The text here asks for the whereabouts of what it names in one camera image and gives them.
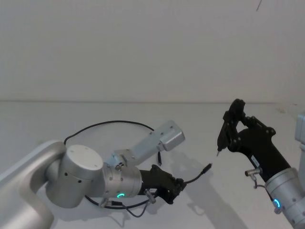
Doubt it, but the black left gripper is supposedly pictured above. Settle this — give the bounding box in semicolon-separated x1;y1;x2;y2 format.
140;164;187;205

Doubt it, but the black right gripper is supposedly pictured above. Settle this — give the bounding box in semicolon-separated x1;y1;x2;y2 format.
222;98;292;183

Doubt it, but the black pen-shaped tool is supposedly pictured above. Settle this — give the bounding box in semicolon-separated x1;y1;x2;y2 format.
215;118;231;157

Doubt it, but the long black cable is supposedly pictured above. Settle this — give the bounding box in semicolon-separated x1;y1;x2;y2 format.
63;120;214;210

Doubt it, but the white table cloth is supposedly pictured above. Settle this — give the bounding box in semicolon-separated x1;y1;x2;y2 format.
0;100;305;229

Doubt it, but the white curtain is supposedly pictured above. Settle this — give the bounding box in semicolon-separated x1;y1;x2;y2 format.
0;0;305;104

